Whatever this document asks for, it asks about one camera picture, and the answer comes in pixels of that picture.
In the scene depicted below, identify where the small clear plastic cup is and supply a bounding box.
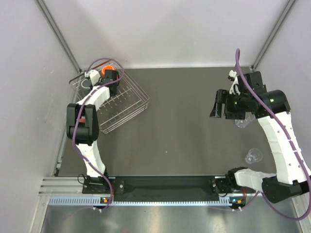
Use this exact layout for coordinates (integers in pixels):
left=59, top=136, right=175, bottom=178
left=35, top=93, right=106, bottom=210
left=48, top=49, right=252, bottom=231
left=245, top=148, right=263, bottom=164

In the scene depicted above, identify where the aluminium frame post left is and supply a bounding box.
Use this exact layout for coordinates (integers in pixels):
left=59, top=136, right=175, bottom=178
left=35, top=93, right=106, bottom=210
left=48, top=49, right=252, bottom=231
left=35, top=0, right=81, bottom=73

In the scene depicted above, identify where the wire dish rack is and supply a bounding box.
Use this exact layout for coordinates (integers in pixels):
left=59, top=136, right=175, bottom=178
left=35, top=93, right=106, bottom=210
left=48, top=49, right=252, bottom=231
left=69, top=58, right=149, bottom=134

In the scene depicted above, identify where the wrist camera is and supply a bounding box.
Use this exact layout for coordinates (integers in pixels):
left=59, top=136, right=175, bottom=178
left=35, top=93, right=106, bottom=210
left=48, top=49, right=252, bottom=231
left=228, top=70, right=241, bottom=95
left=85, top=69, right=101, bottom=86

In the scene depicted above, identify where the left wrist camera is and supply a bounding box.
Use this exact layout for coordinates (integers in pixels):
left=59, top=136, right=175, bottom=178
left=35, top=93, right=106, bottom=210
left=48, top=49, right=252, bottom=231
left=85, top=69, right=101, bottom=86

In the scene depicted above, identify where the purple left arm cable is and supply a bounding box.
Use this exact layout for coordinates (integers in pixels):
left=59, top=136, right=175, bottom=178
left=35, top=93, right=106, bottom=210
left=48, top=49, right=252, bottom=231
left=71, top=57, right=125, bottom=211

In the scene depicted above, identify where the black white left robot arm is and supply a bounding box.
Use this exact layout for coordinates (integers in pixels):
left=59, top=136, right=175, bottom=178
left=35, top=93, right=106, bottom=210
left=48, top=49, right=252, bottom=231
left=66, top=66, right=120, bottom=193

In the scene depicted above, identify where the grey mug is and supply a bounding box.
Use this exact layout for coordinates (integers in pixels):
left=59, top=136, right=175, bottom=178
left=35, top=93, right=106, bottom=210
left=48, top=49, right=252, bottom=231
left=80, top=79, right=93, bottom=91

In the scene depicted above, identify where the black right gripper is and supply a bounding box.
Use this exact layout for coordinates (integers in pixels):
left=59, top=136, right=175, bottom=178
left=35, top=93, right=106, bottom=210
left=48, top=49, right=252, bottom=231
left=210, top=89, right=249, bottom=119

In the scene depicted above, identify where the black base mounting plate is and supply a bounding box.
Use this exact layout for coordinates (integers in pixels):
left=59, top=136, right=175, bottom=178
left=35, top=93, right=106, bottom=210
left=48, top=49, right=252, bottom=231
left=82, top=175, right=258, bottom=202

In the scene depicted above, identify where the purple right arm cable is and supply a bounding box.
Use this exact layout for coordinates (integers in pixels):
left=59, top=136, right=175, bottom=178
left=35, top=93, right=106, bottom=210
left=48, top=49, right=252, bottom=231
left=234, top=48, right=311, bottom=221

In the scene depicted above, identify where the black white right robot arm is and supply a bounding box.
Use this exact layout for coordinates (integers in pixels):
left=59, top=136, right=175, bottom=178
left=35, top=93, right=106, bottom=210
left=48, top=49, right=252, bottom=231
left=210, top=70, right=311, bottom=203

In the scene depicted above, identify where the aluminium frame post right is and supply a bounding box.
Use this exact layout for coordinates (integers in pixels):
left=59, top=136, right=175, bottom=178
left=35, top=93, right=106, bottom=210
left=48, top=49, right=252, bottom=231
left=250, top=0, right=298, bottom=71

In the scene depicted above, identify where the large clear plastic cup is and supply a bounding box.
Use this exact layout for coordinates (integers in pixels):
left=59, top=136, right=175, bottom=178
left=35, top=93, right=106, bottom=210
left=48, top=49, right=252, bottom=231
left=235, top=115, right=255, bottom=128

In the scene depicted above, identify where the orange mug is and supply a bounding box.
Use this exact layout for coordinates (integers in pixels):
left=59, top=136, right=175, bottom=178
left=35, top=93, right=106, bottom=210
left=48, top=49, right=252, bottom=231
left=101, top=65, right=115, bottom=77

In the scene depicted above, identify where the pink plastic cup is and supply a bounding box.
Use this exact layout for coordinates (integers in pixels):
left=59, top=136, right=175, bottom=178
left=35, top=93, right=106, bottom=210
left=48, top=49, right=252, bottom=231
left=78, top=117, right=86, bottom=123

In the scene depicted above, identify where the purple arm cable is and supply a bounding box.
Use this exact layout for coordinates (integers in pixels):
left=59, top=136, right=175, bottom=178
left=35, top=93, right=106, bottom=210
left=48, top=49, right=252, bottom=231
left=71, top=57, right=125, bottom=211
left=234, top=48, right=311, bottom=221

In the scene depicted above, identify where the aluminium frame post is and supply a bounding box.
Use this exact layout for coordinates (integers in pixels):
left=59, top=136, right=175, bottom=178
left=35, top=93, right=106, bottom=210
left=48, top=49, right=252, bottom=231
left=250, top=0, right=298, bottom=71
left=35, top=0, right=81, bottom=73

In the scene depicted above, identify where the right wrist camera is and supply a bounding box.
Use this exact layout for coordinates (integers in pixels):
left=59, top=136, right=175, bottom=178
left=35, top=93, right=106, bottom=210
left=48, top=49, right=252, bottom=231
left=228, top=70, right=241, bottom=95

